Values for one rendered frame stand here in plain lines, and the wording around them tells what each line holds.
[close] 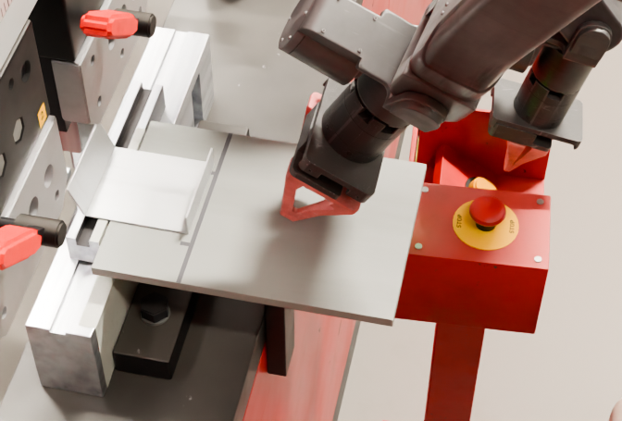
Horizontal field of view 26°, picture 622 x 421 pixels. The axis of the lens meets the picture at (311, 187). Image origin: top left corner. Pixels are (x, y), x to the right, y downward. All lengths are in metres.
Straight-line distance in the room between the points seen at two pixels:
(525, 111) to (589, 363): 0.96
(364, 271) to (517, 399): 1.16
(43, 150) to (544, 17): 0.35
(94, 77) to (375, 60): 0.21
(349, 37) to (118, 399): 0.43
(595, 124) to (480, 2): 1.92
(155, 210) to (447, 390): 0.69
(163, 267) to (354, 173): 0.19
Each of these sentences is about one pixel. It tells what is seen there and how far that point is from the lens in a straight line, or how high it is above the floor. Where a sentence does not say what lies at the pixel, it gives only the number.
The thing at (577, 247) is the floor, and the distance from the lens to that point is 2.50.
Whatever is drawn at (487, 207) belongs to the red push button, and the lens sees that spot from 1.46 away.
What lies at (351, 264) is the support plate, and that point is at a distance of 1.16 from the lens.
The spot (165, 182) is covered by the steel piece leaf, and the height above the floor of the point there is 1.00.
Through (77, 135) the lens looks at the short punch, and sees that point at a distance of 1.11.
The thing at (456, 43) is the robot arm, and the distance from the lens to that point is 0.88.
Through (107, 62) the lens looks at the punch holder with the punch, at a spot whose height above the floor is 1.21.
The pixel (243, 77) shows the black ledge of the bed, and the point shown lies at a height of 0.87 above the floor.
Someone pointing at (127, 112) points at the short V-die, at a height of 1.00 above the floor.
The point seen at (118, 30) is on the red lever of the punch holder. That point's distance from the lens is 0.93.
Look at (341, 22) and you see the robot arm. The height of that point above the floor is 1.25.
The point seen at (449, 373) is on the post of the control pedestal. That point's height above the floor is 0.46.
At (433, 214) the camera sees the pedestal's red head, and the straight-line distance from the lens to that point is 1.49.
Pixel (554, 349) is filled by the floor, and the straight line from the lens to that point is 2.36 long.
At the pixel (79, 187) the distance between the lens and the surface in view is 1.20.
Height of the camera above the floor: 1.91
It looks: 49 degrees down
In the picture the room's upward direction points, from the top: straight up
